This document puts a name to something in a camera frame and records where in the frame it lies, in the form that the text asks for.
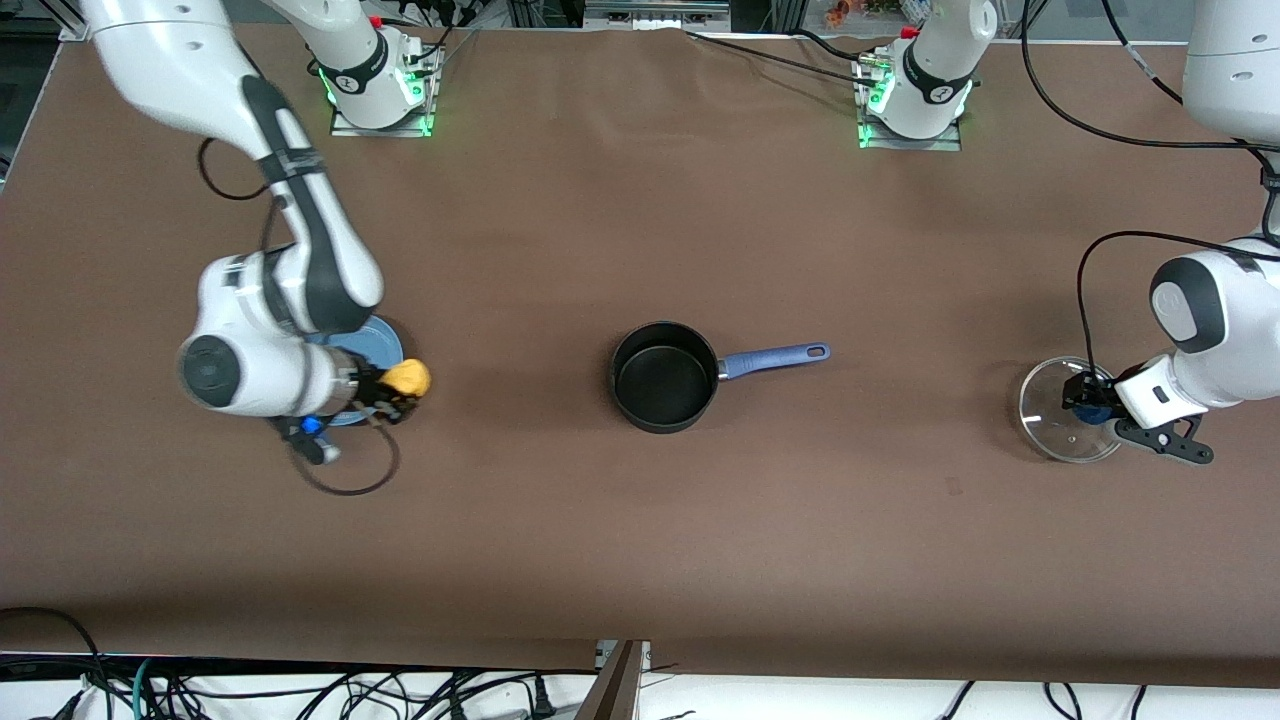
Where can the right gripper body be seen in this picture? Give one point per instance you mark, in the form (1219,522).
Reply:
(371,389)

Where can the yellow potato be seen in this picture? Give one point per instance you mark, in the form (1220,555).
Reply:
(410,377)

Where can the glass lid with blue knob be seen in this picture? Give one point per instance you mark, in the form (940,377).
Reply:
(1050,415)

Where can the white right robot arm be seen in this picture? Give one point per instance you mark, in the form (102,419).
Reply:
(310,260)

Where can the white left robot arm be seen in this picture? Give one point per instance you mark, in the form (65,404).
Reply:
(1220,310)

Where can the blue round plate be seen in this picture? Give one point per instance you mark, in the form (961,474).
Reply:
(380,345)

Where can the brown table cover sheet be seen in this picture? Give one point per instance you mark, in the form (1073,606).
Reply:
(640,560)

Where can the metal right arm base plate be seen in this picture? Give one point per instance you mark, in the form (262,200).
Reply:
(385,125)

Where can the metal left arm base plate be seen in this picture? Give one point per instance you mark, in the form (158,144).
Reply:
(910,143)

